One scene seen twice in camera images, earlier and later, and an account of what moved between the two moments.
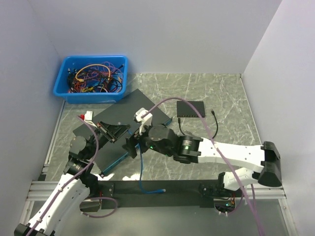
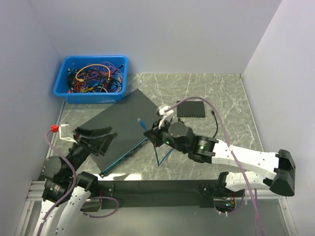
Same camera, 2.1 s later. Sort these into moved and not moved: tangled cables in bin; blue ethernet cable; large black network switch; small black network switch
Moved: blue ethernet cable
Not moved: tangled cables in bin; large black network switch; small black network switch
